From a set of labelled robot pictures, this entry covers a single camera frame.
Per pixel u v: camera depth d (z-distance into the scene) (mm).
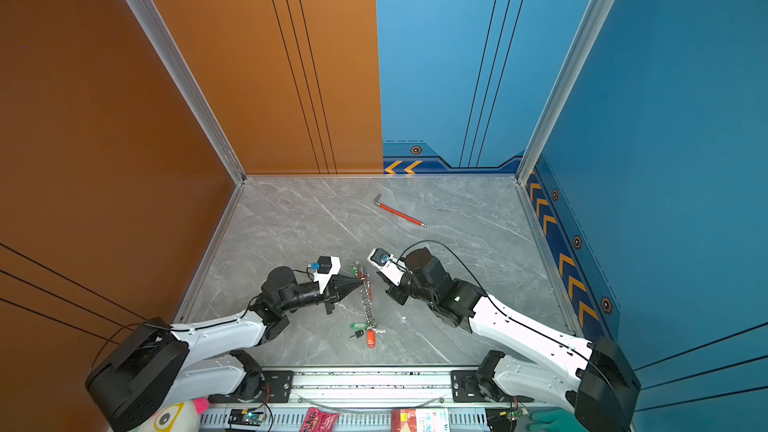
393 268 628
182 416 645
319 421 682
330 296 678
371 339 809
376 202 1122
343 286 708
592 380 400
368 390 753
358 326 830
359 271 757
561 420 678
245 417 709
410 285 630
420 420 656
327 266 656
